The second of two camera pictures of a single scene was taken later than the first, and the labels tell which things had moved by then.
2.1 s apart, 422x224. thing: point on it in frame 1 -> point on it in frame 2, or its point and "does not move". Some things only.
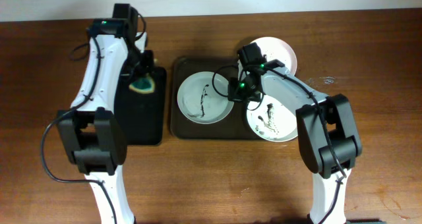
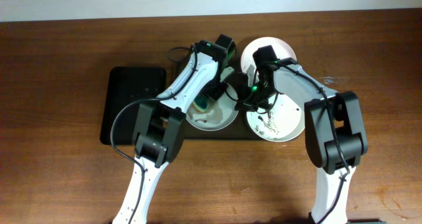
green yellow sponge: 144,85 -> 201,105
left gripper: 146,67 -> 213,93
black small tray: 142,113 does not move
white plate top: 275,48 does not move
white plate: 273,120 does not move
